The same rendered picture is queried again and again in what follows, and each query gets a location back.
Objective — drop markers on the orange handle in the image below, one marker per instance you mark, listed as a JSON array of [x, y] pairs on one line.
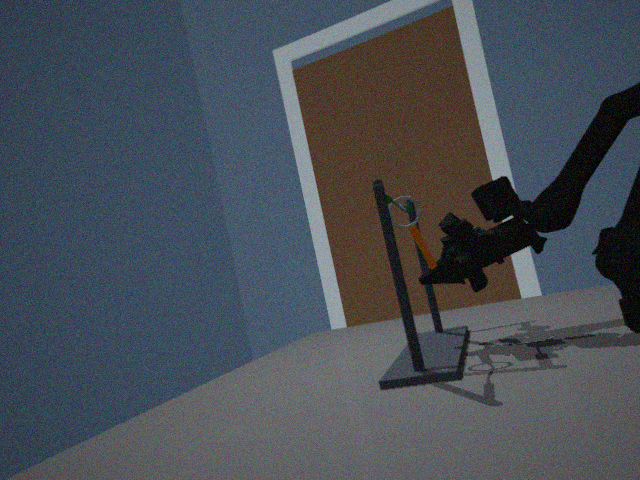
[[415, 233]]

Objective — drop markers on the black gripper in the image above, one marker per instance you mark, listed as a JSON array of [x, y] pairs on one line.
[[455, 265]]

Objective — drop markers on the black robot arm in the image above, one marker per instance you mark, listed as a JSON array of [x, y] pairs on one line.
[[618, 249]]

